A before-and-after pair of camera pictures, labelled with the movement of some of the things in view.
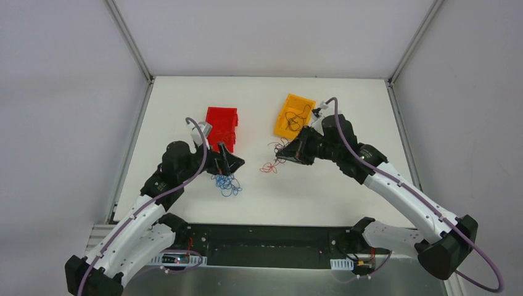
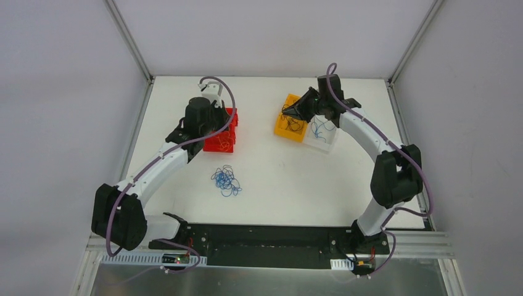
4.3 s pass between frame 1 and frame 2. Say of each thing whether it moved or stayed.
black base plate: stayed
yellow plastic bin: stayed
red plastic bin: stayed
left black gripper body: moved
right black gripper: moved
